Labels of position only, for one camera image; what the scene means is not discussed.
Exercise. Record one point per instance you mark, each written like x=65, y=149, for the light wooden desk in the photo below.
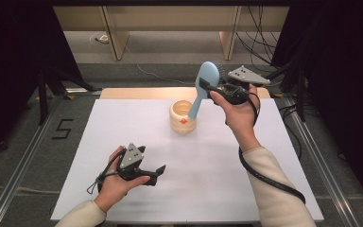
x=170, y=19

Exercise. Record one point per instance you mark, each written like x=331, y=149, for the metal floor rail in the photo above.
x=324, y=176
x=15, y=176

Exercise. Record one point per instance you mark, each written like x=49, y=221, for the person's left hand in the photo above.
x=116, y=189

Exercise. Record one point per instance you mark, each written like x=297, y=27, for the cream ribbed cup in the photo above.
x=182, y=124

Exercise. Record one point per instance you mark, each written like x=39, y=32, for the light blue hairbrush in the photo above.
x=208, y=73

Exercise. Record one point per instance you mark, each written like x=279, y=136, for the black curtain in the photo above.
x=15, y=63
x=343, y=78

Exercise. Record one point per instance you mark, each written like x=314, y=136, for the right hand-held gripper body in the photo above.
x=242, y=82

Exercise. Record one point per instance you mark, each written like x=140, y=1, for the black metal stand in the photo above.
x=44, y=94
x=300, y=91

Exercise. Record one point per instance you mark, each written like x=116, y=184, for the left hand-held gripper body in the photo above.
x=131, y=157

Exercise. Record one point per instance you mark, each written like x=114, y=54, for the person's right hand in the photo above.
x=241, y=119

